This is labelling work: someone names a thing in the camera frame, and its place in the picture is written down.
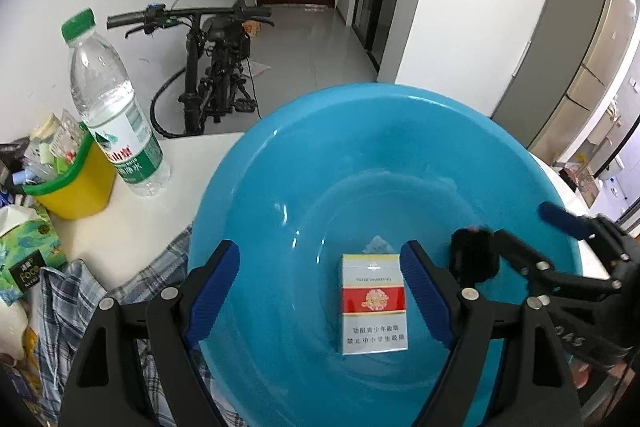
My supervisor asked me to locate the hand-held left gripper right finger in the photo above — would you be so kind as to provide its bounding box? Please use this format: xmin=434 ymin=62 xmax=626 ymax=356
xmin=400 ymin=241 xmax=583 ymax=427

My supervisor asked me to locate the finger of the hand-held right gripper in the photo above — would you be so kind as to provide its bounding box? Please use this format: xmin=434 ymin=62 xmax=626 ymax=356
xmin=492 ymin=229 xmax=623 ymax=300
xmin=539 ymin=202 xmax=640 ymax=259

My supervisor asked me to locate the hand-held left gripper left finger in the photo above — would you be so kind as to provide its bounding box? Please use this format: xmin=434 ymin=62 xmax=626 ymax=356
xmin=59 ymin=240 xmax=241 ymax=427

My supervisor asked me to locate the small black object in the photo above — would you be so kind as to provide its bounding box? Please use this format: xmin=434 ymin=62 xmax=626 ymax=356
xmin=448 ymin=227 xmax=501 ymax=285

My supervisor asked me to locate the red white cigarette pack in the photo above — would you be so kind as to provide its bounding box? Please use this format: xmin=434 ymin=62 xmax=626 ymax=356
xmin=337 ymin=253 xmax=408 ymax=355

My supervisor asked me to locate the blue plastic basin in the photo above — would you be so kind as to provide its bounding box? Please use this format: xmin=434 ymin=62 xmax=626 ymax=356
xmin=187 ymin=82 xmax=583 ymax=427

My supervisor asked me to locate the blue plaid cloth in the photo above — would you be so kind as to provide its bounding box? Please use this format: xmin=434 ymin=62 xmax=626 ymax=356
xmin=20 ymin=222 xmax=221 ymax=427

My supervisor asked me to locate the beige refrigerator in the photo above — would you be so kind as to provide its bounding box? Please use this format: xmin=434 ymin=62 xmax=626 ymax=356
xmin=492 ymin=0 xmax=640 ymax=168

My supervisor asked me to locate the yellow plastic bin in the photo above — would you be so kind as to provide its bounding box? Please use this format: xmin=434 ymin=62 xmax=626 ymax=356
xmin=22 ymin=129 xmax=118 ymax=221

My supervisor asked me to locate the green tissue pack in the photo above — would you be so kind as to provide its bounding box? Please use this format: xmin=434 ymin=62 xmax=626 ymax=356
xmin=0 ymin=204 xmax=68 ymax=305

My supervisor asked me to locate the yellow packet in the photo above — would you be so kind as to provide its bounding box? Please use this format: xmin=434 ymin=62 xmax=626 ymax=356
xmin=20 ymin=327 xmax=42 ymax=388

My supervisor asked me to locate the clear water bottle green cap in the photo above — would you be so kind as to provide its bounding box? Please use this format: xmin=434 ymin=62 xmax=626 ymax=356
xmin=61 ymin=7 xmax=172 ymax=198

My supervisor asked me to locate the white pouch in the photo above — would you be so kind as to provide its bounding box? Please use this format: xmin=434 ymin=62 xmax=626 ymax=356
xmin=0 ymin=294 xmax=30 ymax=363

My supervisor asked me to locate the pile of wrappers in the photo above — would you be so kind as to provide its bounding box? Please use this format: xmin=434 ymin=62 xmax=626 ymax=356
xmin=15 ymin=109 xmax=93 ymax=188

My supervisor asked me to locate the black bicycle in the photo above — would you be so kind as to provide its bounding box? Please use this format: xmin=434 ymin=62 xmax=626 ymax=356
xmin=106 ymin=0 xmax=275 ymax=138

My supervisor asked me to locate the black snack packet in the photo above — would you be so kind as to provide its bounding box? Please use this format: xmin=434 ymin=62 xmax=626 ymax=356
xmin=0 ymin=138 xmax=32 ymax=172

